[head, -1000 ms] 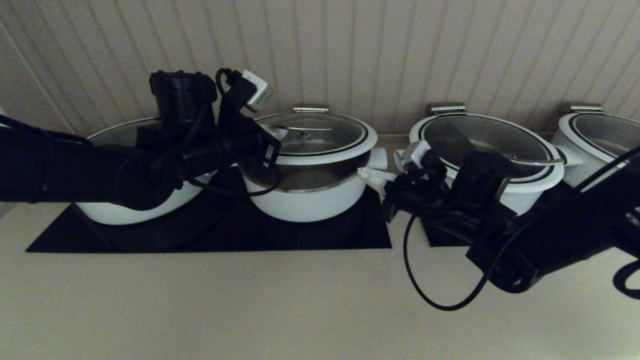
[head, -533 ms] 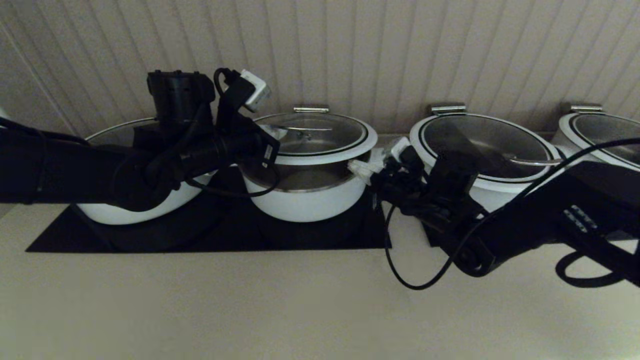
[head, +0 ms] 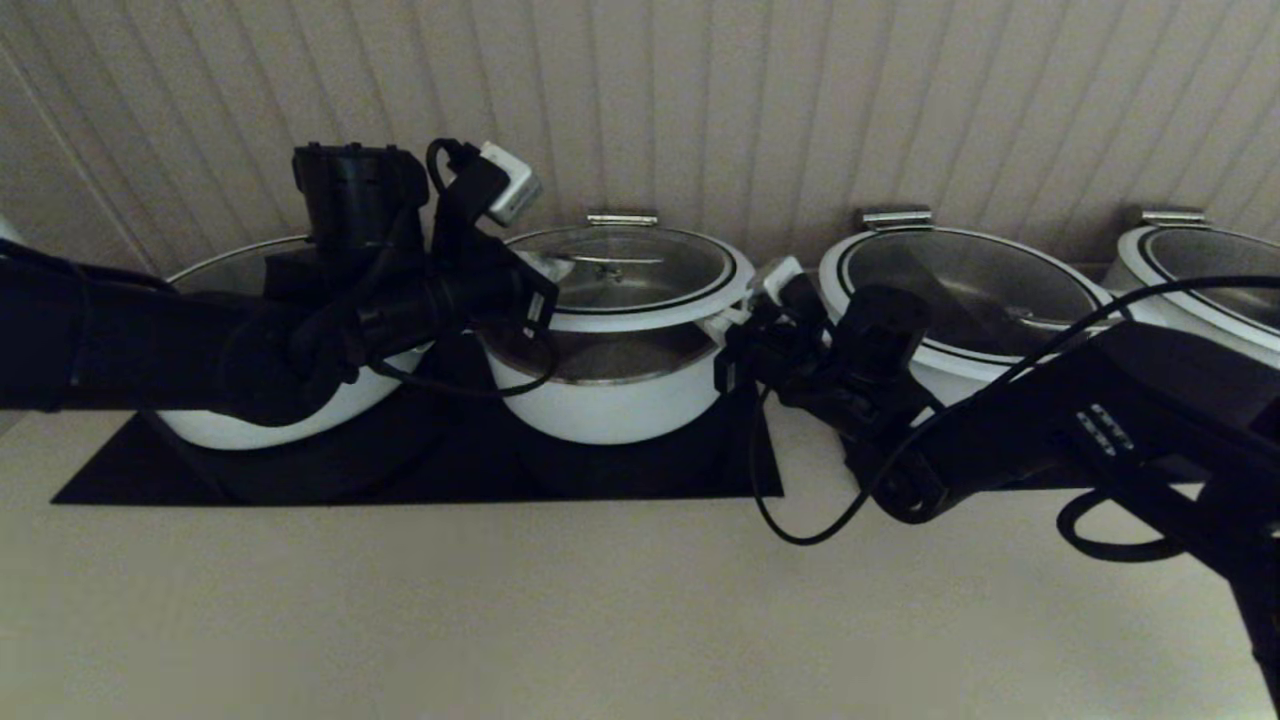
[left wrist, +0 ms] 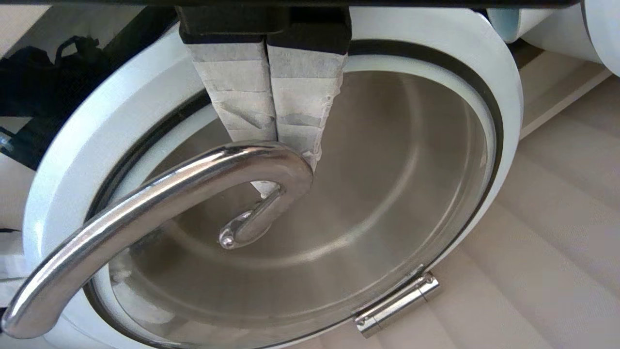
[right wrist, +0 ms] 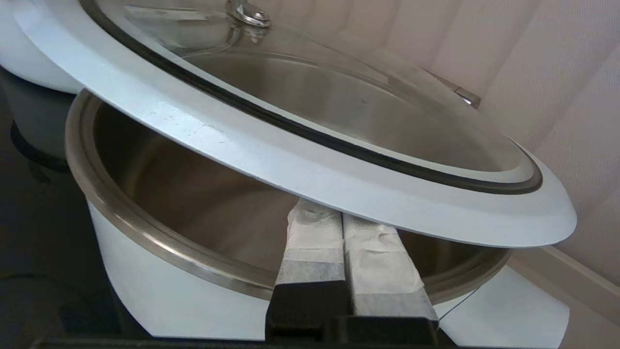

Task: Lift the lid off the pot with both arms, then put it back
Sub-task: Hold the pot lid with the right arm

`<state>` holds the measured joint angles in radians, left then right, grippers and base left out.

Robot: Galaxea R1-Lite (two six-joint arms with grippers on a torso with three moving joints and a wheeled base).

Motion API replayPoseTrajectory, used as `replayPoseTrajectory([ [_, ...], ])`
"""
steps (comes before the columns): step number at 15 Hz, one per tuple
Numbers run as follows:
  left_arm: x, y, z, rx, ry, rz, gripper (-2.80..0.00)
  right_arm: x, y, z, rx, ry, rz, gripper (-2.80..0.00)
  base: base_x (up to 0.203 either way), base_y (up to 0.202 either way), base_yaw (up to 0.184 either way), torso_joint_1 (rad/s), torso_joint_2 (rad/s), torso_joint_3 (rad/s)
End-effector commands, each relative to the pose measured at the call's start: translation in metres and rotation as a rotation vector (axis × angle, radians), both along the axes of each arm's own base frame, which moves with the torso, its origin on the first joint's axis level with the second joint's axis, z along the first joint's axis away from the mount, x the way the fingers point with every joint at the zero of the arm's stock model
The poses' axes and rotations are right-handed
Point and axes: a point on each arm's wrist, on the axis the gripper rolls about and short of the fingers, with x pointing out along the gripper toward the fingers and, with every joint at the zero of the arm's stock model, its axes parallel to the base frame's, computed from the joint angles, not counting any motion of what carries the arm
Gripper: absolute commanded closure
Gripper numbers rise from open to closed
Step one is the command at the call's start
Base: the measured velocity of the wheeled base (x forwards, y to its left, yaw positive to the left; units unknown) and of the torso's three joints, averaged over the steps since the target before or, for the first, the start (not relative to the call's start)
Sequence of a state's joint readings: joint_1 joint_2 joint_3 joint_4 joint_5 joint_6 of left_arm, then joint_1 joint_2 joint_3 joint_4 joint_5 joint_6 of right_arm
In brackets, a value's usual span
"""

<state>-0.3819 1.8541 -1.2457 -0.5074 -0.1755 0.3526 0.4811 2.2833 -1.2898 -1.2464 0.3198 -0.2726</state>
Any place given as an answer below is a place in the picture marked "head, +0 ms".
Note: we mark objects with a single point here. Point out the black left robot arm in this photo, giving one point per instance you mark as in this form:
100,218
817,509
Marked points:
150,340

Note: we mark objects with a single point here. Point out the white far right pot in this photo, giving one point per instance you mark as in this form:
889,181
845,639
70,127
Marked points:
1230,270

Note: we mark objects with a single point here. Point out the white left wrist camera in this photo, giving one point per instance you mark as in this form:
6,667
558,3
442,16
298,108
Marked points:
510,185

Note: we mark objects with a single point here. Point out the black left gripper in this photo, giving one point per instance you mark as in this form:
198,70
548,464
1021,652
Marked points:
480,295

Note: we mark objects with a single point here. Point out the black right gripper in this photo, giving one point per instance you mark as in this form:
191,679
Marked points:
785,350

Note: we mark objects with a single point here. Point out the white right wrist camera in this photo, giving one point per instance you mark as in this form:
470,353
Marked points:
783,278

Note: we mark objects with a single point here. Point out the glass lid with white rim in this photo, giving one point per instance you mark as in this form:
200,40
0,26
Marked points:
640,315

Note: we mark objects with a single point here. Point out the black induction cooktop plate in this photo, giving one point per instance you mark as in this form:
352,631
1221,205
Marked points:
640,470

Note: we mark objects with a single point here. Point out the white slanted pole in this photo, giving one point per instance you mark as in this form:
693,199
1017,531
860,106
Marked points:
5,232

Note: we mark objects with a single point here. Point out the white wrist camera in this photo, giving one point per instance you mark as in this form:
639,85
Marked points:
783,278
510,185

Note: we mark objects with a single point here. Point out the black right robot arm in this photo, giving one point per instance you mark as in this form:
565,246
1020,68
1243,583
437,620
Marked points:
1150,420

